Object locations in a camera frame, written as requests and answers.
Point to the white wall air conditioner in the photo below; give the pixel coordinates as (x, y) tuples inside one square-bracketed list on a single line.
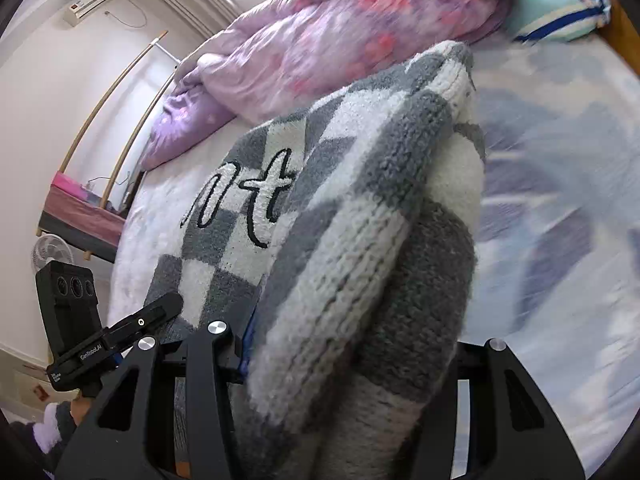
[(80, 9)]

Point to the purple pink floral quilt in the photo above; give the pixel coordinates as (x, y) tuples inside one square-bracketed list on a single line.
[(284, 54)]

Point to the grey white checkered knit sweater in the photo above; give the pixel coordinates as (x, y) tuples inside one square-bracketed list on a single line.
[(346, 228)]

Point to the pink covered side table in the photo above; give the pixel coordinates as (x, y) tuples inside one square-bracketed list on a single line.
[(73, 213)]

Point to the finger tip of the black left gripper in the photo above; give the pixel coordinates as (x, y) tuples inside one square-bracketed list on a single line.
[(143, 322)]

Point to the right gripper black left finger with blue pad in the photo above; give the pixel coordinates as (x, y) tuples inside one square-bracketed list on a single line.
[(129, 433)]

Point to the light blue striped pillow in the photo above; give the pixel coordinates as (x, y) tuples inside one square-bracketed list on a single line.
[(556, 20)]

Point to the white standing fan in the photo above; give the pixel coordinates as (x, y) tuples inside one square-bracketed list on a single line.
[(50, 247)]

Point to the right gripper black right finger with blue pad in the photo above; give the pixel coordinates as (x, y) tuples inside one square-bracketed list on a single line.
[(514, 433)]

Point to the white floral bed sheet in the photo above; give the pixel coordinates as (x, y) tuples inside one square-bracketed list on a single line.
[(559, 231)]

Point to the wooden pole rack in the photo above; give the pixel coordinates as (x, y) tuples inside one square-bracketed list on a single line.
[(104, 156)]

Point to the orange wooden headboard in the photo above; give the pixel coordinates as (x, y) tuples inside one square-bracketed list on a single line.
[(617, 15)]

